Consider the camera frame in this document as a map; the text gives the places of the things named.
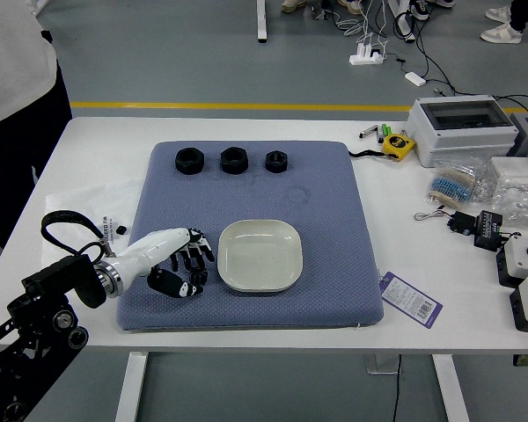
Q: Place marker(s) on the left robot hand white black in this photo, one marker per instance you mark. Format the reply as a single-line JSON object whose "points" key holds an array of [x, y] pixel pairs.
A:
{"points": [[154, 250]]}

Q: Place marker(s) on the small black gear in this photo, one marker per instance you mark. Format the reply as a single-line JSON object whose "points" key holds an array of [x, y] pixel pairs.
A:
{"points": [[199, 278]]}

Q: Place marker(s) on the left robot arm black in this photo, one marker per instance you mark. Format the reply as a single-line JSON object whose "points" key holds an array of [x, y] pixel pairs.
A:
{"points": [[53, 281]]}

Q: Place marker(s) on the large black hex nut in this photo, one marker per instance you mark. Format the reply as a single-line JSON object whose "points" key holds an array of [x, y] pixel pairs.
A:
{"points": [[189, 161], [234, 160]]}

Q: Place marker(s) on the small black hex nut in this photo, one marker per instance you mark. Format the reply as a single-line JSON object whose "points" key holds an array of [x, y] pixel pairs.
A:
{"points": [[276, 162]]}

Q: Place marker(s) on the button box with blue button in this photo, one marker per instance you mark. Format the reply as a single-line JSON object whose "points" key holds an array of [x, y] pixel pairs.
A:
{"points": [[519, 259]]}

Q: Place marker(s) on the flat white box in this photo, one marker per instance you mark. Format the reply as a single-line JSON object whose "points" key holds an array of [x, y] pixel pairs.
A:
{"points": [[515, 169]]}

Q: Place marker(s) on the small black cube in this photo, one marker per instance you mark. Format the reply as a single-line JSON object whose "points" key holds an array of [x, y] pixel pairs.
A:
{"points": [[122, 230]]}

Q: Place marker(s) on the white square dish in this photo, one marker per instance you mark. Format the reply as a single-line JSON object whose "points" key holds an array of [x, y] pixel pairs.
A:
{"points": [[259, 259]]}

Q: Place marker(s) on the blue-grey quilted mat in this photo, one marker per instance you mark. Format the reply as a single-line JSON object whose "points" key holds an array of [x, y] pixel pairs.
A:
{"points": [[255, 198]]}

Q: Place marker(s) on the white table leg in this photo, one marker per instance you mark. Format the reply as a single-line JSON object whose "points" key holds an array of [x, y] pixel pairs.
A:
{"points": [[451, 387], [132, 387]]}

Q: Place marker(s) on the person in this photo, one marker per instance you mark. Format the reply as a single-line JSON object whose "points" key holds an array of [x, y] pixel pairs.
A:
{"points": [[9, 66], [501, 34]]}

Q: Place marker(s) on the silver pen tool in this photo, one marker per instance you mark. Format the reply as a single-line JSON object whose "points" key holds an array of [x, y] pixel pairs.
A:
{"points": [[369, 132]]}

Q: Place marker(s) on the white desk leg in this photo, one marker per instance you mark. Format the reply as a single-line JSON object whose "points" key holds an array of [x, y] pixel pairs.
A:
{"points": [[262, 19], [405, 22]]}

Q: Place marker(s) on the purple and white label tag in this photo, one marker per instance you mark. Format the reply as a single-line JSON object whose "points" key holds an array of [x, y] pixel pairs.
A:
{"points": [[409, 299]]}

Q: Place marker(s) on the person's shoe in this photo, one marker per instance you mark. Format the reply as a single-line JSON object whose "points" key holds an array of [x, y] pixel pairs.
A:
{"points": [[420, 9], [351, 6], [295, 5]]}

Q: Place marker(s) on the white power strip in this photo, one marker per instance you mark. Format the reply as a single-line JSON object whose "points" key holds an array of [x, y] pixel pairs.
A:
{"points": [[365, 59]]}

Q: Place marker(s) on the bag of blue resistors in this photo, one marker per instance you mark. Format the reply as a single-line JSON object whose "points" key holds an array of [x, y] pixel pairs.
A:
{"points": [[449, 189]]}

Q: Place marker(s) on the white power adapter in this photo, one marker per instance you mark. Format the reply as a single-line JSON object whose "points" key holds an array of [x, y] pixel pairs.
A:
{"points": [[415, 79]]}

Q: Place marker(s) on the black circuit module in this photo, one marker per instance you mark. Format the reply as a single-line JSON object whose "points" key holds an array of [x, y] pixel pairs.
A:
{"points": [[488, 228]]}

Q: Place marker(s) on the clear bag of small parts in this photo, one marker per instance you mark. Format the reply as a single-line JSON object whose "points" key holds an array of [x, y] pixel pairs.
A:
{"points": [[519, 198]]}

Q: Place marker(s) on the grey under-table bracket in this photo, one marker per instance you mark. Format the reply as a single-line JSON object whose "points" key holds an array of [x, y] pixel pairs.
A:
{"points": [[378, 365]]}

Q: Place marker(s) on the grey electrical enclosure box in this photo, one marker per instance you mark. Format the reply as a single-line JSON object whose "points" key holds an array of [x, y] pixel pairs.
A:
{"points": [[457, 140]]}

